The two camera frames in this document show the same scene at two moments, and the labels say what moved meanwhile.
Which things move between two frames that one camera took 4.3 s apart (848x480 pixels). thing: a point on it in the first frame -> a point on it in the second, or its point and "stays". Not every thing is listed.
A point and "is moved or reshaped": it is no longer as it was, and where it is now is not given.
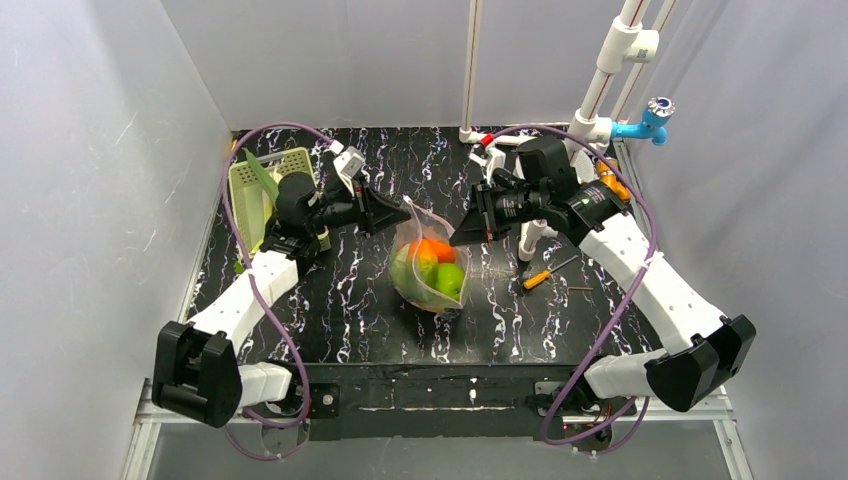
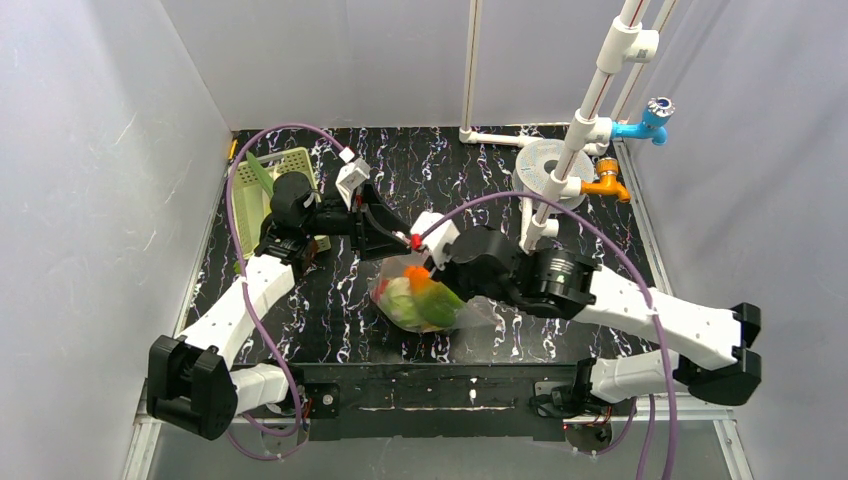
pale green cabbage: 403,276 -> 398,301
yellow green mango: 425,262 is moved or reshaped
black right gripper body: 483,212 -> 454,266
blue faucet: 652,125 stays
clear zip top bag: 426,270 is moved or reshaped
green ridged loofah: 268,183 stays
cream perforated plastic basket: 252,203 stays
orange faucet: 612,178 stays
